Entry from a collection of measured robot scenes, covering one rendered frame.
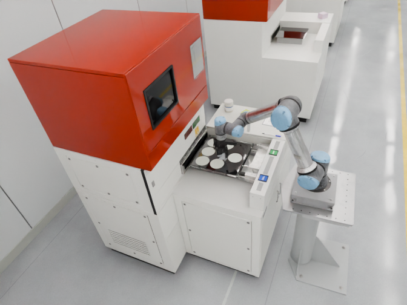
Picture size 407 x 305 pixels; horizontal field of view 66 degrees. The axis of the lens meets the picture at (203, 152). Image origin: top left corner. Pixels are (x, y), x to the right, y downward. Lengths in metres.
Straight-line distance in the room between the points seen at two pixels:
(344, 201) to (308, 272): 0.82
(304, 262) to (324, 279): 0.18
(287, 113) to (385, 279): 1.70
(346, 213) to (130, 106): 1.40
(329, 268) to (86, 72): 2.25
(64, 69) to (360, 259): 2.52
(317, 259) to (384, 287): 0.49
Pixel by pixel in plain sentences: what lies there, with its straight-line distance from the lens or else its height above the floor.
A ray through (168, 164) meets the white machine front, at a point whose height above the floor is 1.07.
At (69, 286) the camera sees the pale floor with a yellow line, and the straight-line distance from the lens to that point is 3.02.
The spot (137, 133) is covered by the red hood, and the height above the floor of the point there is 1.49.
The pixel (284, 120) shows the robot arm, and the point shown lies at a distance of 1.67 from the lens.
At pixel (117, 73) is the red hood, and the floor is 1.82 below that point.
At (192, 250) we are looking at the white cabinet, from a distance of 2.68.
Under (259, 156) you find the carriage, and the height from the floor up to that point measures 0.88.
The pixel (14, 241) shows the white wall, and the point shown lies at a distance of 3.38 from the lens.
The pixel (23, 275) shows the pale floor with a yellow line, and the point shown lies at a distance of 3.29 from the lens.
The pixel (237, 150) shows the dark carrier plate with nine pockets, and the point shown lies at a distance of 2.32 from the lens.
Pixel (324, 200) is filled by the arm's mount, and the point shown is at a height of 0.89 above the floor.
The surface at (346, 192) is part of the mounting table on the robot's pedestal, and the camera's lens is 2.23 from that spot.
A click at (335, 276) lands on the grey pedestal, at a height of 0.01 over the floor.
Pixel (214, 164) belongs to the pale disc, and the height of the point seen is 0.90.
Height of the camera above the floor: 2.41
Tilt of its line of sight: 41 degrees down
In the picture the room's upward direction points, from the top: 7 degrees counter-clockwise
